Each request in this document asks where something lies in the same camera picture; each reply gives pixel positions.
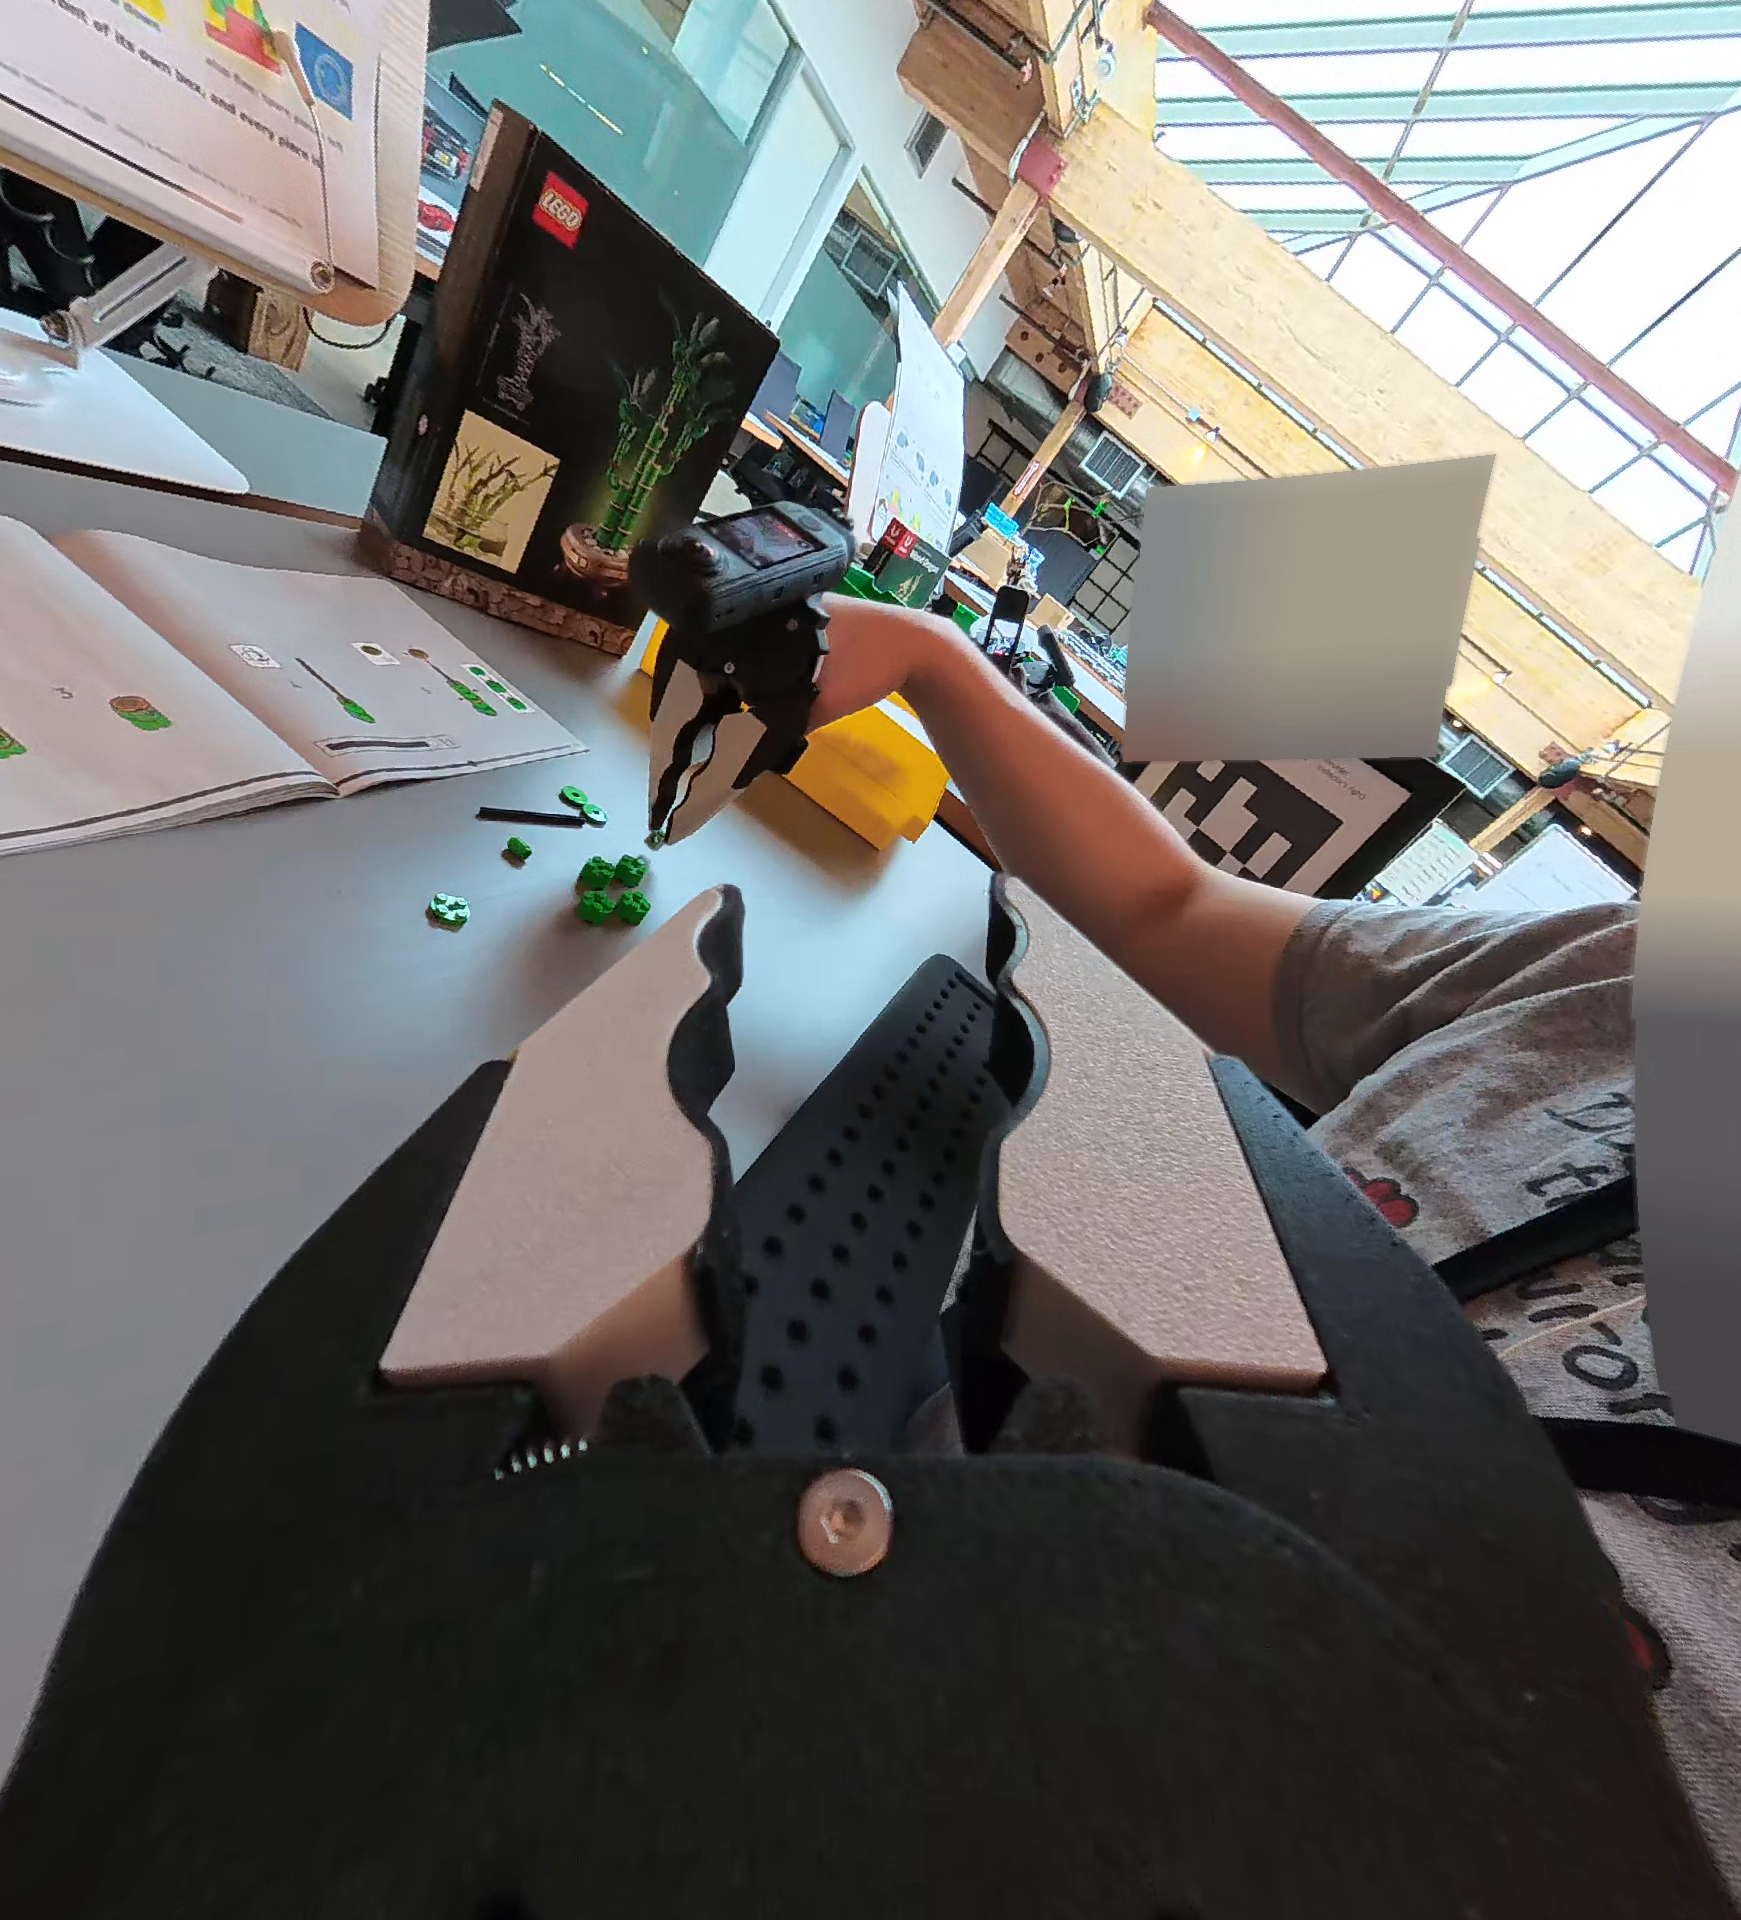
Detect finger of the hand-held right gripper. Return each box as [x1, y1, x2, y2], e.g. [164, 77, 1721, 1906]
[643, 667, 724, 852]
[664, 711, 782, 852]

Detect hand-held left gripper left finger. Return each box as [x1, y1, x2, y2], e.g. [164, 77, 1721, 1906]
[380, 884, 750, 1445]

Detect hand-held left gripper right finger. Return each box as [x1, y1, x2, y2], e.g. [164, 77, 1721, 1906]
[983, 875, 1331, 1446]

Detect person's right forearm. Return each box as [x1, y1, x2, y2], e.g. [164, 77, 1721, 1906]
[891, 632, 1313, 1116]

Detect grey desk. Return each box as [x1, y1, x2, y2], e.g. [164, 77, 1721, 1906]
[0, 348, 995, 1861]

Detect person's right hand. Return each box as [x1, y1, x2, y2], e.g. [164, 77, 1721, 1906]
[805, 593, 962, 733]

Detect yellow plastic bin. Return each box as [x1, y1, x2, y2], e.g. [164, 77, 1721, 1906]
[636, 624, 952, 852]

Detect small red green box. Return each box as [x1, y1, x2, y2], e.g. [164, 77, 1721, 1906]
[872, 514, 957, 603]

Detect background document stand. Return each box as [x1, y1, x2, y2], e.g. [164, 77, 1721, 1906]
[845, 285, 969, 558]

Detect black bamboo set box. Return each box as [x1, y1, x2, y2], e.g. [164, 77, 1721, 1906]
[361, 102, 782, 656]

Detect black perforated pad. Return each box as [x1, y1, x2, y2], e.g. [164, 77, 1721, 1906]
[719, 953, 1036, 1455]

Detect grey printed shirt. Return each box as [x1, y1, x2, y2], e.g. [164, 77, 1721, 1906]
[1271, 899, 1741, 1920]

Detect black white marker board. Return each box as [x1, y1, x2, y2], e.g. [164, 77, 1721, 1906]
[1133, 757, 1458, 899]

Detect open instruction booklet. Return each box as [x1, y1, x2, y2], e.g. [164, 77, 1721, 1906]
[0, 507, 587, 868]

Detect instruction poster on stand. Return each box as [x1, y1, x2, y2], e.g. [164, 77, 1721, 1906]
[0, 0, 431, 495]

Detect printed instruction sheet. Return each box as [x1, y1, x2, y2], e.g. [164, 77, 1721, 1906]
[0, 0, 388, 293]

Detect black strap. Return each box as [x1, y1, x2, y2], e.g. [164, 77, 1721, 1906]
[1431, 1184, 1644, 1296]
[1544, 1421, 1741, 1518]

